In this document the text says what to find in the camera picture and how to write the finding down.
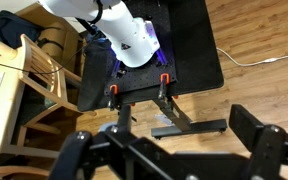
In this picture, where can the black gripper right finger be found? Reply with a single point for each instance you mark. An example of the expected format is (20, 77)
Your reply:
(267, 146)

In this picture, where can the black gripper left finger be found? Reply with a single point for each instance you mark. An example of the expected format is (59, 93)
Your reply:
(77, 153)

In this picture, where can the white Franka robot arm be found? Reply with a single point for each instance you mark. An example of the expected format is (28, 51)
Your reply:
(130, 36)

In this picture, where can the wooden chair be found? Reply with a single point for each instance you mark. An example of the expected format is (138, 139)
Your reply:
(26, 46)
(4, 126)
(10, 171)

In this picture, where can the orange black clamp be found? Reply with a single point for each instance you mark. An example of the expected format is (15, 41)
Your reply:
(164, 79)
(113, 89)

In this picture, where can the black stand table top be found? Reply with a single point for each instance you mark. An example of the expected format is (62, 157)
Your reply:
(197, 50)

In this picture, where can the dark blue backpack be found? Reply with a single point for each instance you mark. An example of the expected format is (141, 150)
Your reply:
(10, 28)

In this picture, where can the black stand leg frame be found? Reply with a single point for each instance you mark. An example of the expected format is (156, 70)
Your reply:
(190, 127)

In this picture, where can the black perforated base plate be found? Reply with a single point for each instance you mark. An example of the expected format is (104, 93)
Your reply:
(140, 83)

